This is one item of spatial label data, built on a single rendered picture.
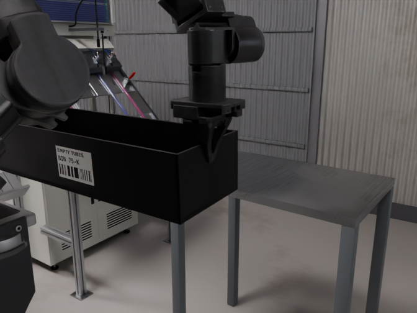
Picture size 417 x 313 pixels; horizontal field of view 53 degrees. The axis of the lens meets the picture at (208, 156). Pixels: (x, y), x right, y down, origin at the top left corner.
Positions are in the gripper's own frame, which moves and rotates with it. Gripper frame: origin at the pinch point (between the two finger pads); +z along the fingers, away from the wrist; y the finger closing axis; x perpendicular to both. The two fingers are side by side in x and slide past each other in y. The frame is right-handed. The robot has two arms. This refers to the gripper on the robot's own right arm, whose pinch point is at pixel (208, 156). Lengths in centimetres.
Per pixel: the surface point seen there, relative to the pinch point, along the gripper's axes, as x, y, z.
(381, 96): -263, 28, 26
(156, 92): -256, 236, 34
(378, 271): -99, -10, 69
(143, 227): -143, 155, 112
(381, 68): -263, 31, 6
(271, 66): -258, 113, 6
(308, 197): -67, 7, 32
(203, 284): -109, 79, 112
